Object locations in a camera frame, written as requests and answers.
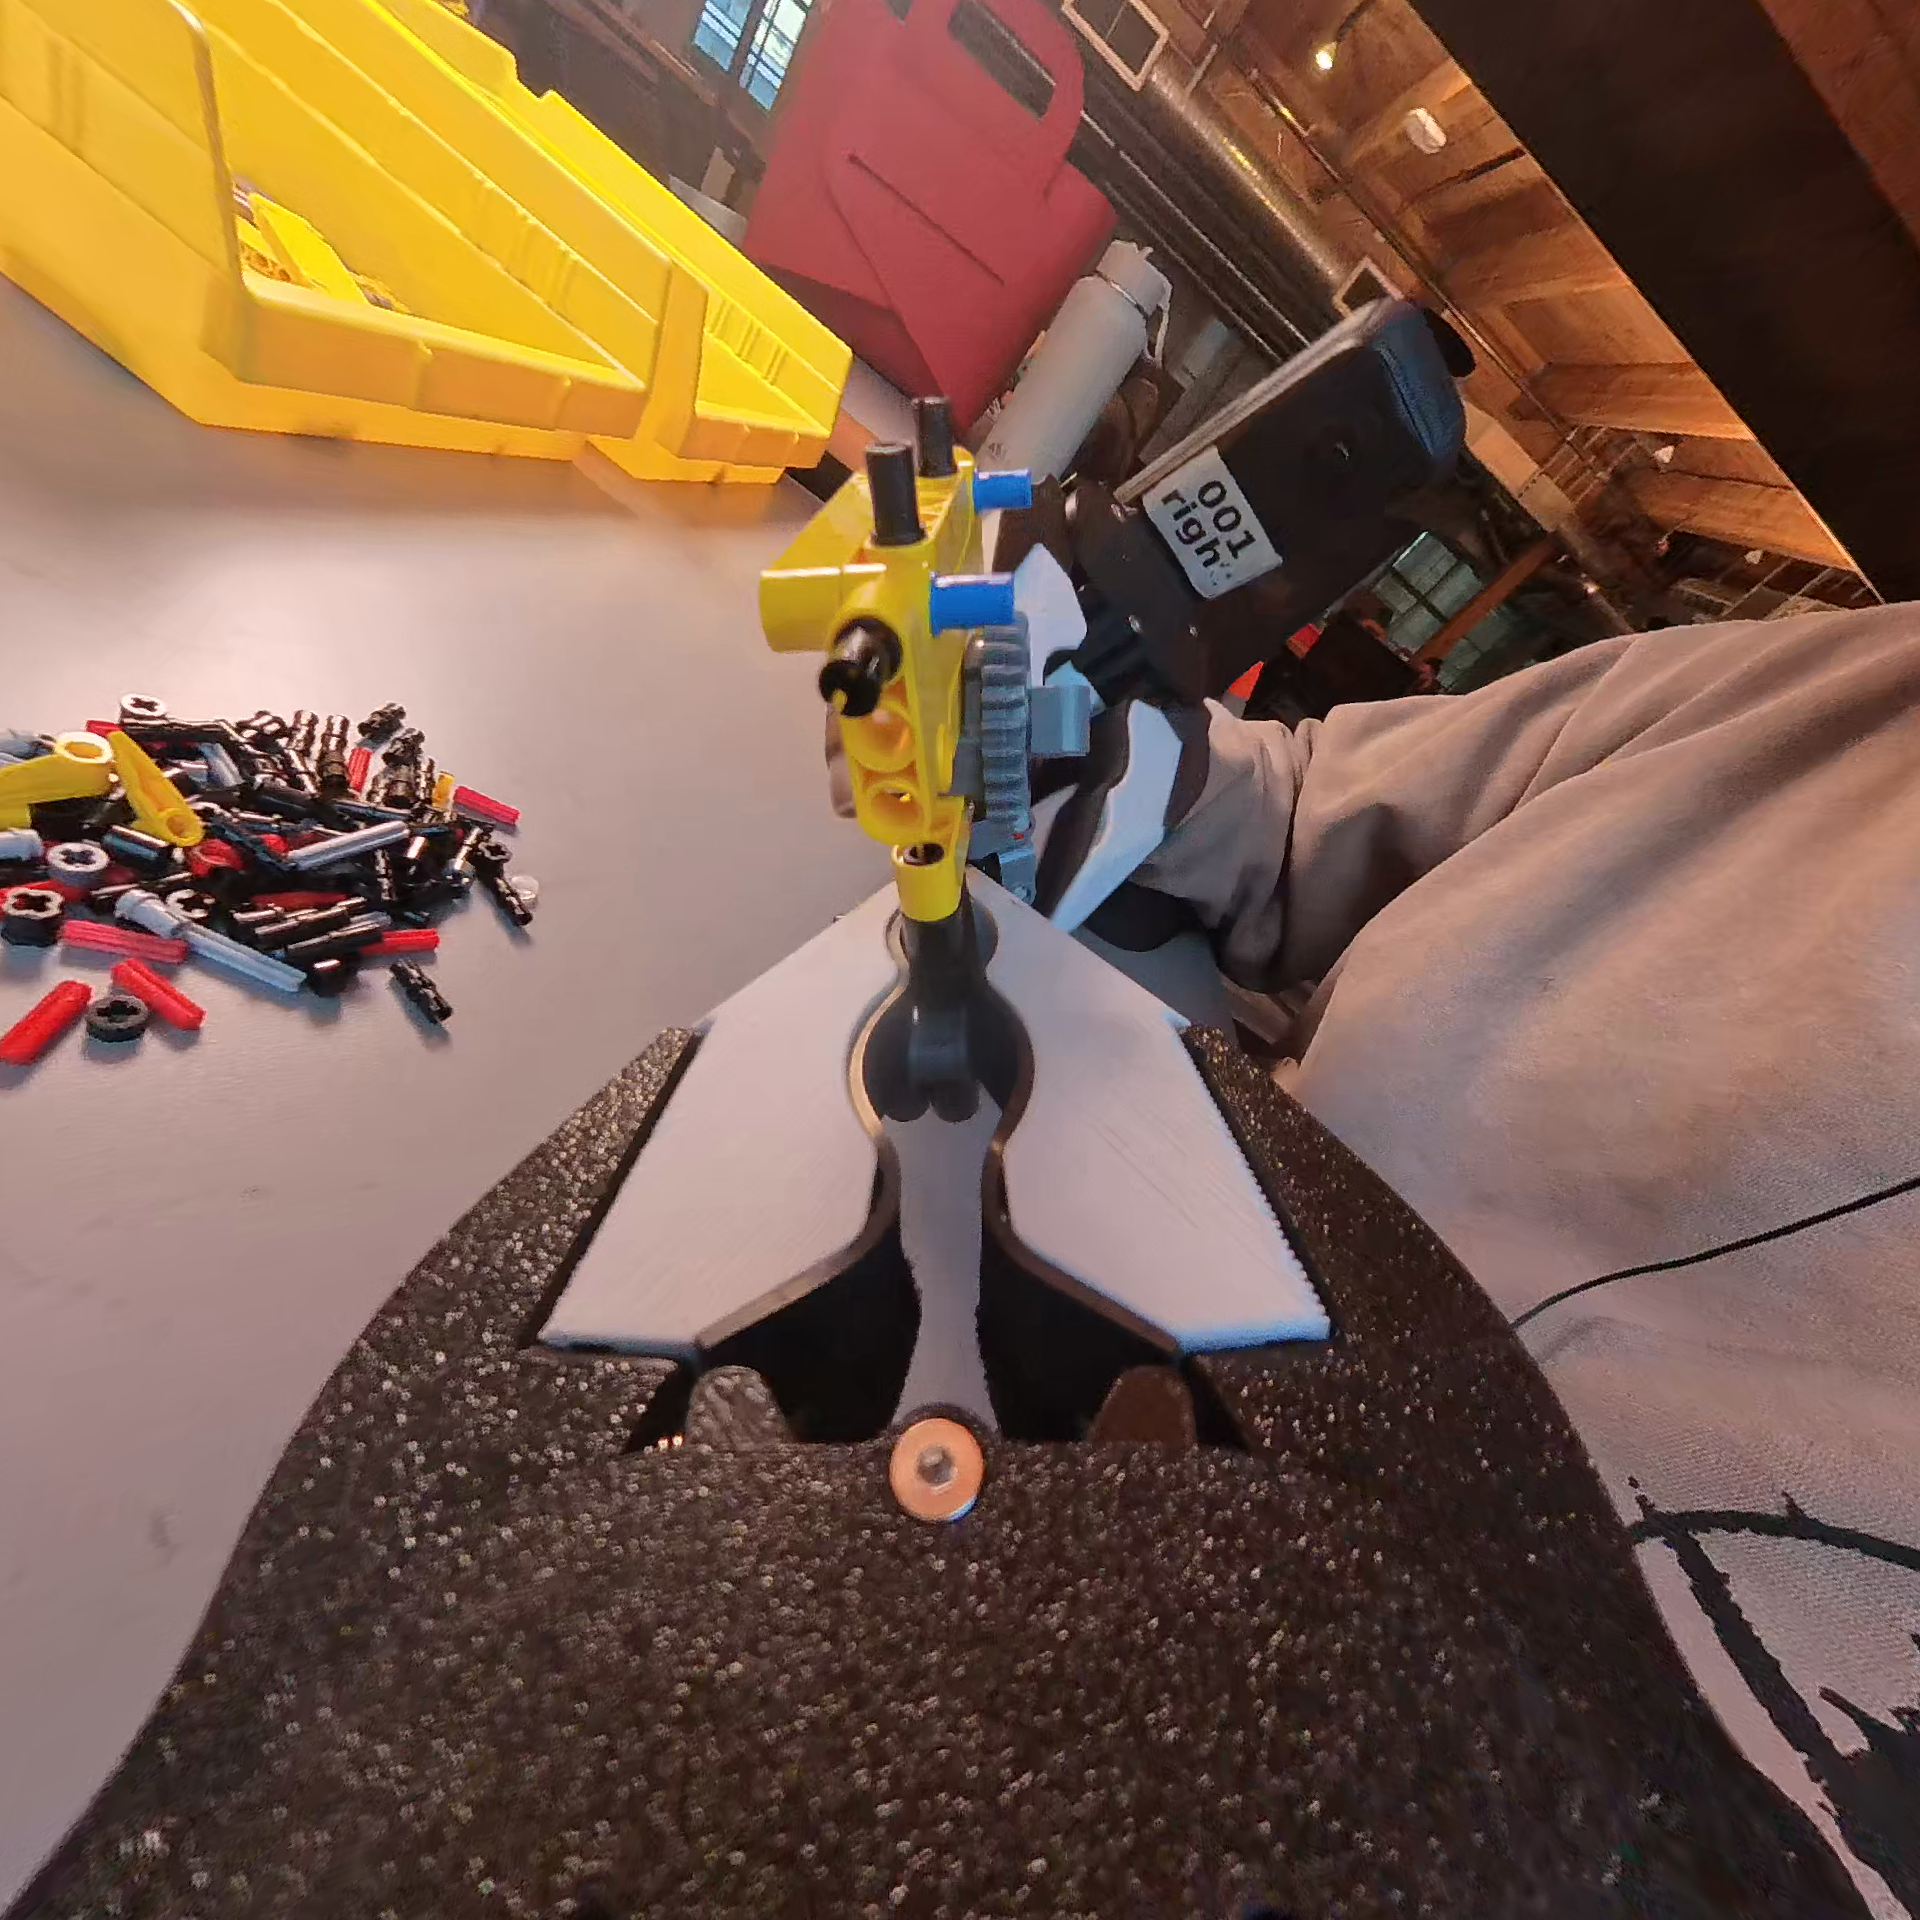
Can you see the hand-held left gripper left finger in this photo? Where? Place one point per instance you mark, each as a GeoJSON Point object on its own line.
{"type": "Point", "coordinates": [721, 1185]}

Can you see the assorted grey blue small parts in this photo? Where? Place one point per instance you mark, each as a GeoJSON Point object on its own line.
{"type": "Point", "coordinates": [299, 255]}

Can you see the grey gear piece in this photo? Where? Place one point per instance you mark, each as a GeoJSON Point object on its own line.
{"type": "Point", "coordinates": [997, 721]}

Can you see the silver ceiling duct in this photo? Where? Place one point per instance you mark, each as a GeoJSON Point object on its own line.
{"type": "Point", "coordinates": [1200, 180]}

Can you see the yellow plastic bin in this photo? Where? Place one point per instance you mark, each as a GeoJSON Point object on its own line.
{"type": "Point", "coordinates": [299, 344]}
{"type": "Point", "coordinates": [752, 374]}

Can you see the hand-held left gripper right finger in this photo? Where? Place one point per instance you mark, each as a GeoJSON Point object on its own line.
{"type": "Point", "coordinates": [1156, 1169]}

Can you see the pile of black red pins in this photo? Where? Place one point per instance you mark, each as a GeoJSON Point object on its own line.
{"type": "Point", "coordinates": [270, 855]}

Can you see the white water bottle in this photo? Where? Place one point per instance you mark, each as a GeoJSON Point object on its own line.
{"type": "Point", "coordinates": [1064, 360]}

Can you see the person's right forearm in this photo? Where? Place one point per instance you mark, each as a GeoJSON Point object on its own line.
{"type": "Point", "coordinates": [1500, 779]}

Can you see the red tote bag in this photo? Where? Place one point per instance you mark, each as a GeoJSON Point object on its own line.
{"type": "Point", "coordinates": [932, 180]}

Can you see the yellow bent beam piece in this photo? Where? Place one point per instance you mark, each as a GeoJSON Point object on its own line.
{"type": "Point", "coordinates": [62, 774]}

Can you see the yellow gear rack subassembly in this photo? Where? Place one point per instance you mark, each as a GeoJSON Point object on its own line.
{"type": "Point", "coordinates": [885, 600]}

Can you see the grey desk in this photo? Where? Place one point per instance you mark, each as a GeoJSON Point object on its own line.
{"type": "Point", "coordinates": [226, 1275]}

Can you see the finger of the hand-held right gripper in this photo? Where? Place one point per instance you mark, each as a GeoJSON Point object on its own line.
{"type": "Point", "coordinates": [1059, 608]}
{"type": "Point", "coordinates": [1126, 810]}

